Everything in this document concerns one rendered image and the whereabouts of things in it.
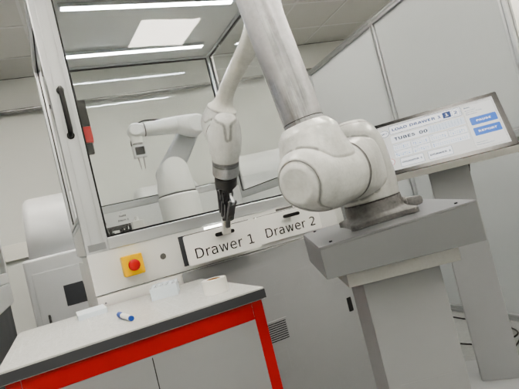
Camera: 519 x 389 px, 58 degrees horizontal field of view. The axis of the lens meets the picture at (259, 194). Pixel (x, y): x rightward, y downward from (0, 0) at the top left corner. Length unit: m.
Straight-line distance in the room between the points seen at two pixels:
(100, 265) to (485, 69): 2.14
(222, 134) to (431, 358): 0.85
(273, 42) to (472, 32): 1.86
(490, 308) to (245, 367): 1.23
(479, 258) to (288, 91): 1.28
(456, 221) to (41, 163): 4.40
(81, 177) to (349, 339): 1.26
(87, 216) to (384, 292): 1.04
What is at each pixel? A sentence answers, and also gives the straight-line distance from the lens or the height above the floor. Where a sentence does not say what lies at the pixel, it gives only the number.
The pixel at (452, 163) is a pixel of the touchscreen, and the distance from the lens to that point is 1.99.
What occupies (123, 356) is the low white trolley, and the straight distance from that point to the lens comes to 1.16.
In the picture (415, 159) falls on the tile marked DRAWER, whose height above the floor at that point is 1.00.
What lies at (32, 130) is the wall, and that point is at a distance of 5.16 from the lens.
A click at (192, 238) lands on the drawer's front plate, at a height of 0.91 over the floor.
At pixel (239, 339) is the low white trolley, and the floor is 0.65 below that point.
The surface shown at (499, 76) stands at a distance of 2.76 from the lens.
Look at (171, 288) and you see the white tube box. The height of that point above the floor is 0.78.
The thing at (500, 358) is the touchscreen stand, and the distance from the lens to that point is 2.25.
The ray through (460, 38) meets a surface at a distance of 2.92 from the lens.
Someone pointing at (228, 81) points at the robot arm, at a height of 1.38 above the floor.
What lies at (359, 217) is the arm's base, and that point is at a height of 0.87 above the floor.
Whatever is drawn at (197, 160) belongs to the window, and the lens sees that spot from 1.85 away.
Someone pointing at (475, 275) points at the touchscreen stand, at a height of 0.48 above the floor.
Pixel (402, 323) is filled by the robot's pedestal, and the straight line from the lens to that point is 1.25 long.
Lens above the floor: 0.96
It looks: 2 degrees up
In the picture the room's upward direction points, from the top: 14 degrees counter-clockwise
